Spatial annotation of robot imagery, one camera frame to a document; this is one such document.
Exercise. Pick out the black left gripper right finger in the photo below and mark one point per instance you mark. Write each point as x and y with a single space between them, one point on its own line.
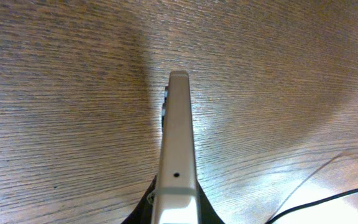
208 214

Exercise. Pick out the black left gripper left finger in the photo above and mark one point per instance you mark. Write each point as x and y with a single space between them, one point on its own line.
142 214

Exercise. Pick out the black Galaxy smartphone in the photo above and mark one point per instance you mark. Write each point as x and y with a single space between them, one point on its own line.
176 192

